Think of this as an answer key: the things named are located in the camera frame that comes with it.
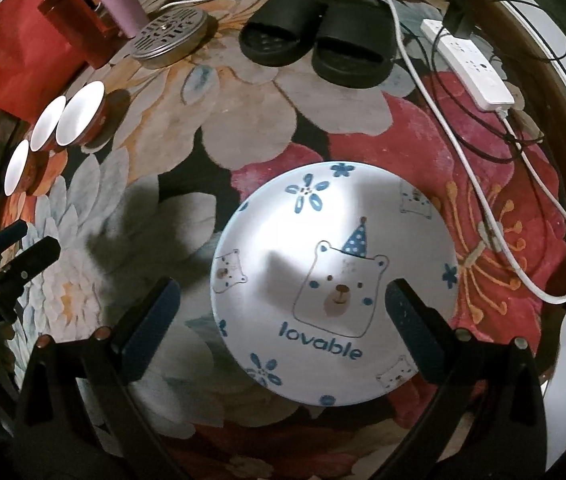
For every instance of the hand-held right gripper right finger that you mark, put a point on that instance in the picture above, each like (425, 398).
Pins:
(413, 335)

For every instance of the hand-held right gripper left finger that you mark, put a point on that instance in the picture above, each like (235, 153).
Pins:
(150, 330)

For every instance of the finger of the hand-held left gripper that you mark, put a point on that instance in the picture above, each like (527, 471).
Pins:
(9, 236)
(33, 260)

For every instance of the red bowl white inside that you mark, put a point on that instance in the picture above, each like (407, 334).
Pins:
(17, 167)
(83, 110)
(48, 122)

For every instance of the bear print plate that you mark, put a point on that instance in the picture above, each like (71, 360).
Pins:
(273, 220)

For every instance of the red bag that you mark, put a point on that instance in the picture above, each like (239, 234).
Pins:
(8, 60)

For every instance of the red bottle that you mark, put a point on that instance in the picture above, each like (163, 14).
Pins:
(78, 30)

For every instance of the round perforated metal tin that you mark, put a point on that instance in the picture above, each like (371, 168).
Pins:
(168, 35)

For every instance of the white power strip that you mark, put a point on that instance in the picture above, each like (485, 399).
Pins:
(468, 65)

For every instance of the black slipper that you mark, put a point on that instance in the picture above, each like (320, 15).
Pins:
(358, 45)
(283, 30)

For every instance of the black plug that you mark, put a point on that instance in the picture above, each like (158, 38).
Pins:
(458, 17)

